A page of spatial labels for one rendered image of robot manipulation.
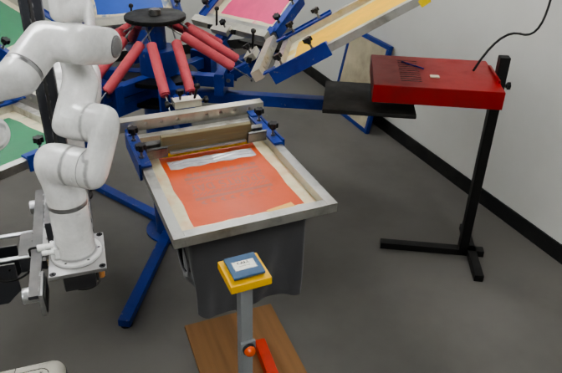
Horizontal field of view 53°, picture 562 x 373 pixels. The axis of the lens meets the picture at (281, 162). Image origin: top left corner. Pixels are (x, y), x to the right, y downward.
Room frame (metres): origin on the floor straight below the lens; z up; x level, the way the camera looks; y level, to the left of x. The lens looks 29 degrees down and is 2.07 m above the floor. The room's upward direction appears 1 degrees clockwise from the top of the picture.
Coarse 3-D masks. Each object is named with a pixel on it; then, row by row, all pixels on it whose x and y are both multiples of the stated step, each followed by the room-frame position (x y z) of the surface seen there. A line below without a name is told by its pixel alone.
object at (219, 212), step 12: (180, 156) 2.04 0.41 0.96; (192, 156) 2.05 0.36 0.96; (168, 168) 1.95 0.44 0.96; (192, 168) 1.95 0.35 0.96; (204, 168) 1.95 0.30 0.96; (180, 180) 1.86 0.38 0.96; (180, 192) 1.77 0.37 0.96; (192, 204) 1.69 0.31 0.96; (216, 204) 1.70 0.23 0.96; (228, 204) 1.70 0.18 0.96; (240, 204) 1.70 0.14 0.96; (192, 216) 1.62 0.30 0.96; (204, 216) 1.62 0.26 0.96; (216, 216) 1.62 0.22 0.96; (228, 216) 1.62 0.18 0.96; (240, 216) 1.63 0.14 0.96
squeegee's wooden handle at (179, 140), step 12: (180, 132) 2.06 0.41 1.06; (192, 132) 2.06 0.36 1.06; (204, 132) 2.08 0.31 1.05; (216, 132) 2.10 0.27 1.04; (228, 132) 2.12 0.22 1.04; (240, 132) 2.14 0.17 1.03; (168, 144) 2.01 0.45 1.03; (180, 144) 2.03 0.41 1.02; (192, 144) 2.06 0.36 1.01; (204, 144) 2.08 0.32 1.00
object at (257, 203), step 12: (252, 144) 2.17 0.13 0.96; (252, 156) 2.06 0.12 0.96; (264, 168) 1.97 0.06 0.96; (276, 180) 1.88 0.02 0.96; (264, 192) 1.78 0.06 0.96; (276, 192) 1.79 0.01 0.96; (288, 192) 1.79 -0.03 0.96; (252, 204) 1.70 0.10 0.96; (264, 204) 1.70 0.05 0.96; (276, 204) 1.71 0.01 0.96
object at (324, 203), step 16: (192, 128) 2.24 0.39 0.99; (272, 144) 2.12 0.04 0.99; (288, 160) 1.98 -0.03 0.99; (144, 176) 1.84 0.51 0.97; (304, 176) 1.85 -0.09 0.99; (160, 192) 1.71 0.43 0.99; (320, 192) 1.74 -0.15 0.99; (160, 208) 1.61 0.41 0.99; (288, 208) 1.63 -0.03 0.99; (304, 208) 1.63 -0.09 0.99; (320, 208) 1.65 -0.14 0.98; (336, 208) 1.67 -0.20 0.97; (176, 224) 1.52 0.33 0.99; (224, 224) 1.52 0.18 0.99; (240, 224) 1.53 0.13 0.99; (256, 224) 1.55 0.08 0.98; (272, 224) 1.57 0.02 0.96; (176, 240) 1.44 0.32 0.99; (192, 240) 1.46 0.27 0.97; (208, 240) 1.48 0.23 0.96
